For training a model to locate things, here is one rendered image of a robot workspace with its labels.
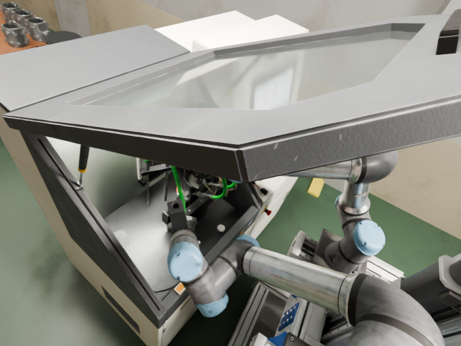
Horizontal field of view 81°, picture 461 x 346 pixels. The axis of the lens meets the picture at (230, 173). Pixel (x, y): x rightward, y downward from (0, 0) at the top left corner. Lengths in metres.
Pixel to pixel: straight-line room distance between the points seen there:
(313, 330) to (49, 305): 1.63
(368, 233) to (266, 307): 1.06
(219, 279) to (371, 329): 0.34
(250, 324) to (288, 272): 1.33
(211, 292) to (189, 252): 0.12
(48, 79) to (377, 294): 1.02
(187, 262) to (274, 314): 1.43
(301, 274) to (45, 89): 0.87
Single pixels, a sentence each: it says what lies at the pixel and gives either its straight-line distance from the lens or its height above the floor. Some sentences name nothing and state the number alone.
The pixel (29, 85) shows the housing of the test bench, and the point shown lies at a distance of 1.03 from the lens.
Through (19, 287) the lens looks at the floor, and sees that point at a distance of 2.34.
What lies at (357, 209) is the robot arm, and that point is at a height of 1.28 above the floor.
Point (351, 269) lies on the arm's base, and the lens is 1.25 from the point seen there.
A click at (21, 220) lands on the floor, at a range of 2.59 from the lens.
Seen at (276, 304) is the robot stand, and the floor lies 0.21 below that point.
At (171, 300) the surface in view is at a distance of 1.13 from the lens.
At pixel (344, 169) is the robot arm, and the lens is 0.77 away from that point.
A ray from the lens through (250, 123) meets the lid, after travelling 0.27.
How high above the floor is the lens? 2.04
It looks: 47 degrees down
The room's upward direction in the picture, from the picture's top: 17 degrees clockwise
